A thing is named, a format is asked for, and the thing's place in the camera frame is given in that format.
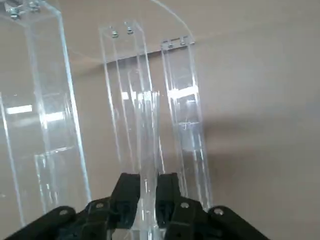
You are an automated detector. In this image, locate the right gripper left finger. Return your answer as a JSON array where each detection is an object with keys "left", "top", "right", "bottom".
[{"left": 0, "top": 172, "right": 141, "bottom": 240}]

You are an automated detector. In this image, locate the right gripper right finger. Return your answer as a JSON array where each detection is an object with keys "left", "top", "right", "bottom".
[{"left": 155, "top": 172, "right": 275, "bottom": 240}]

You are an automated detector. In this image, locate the clear acrylic tiered rack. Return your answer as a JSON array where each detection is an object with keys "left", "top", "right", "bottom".
[{"left": 0, "top": 0, "right": 213, "bottom": 240}]

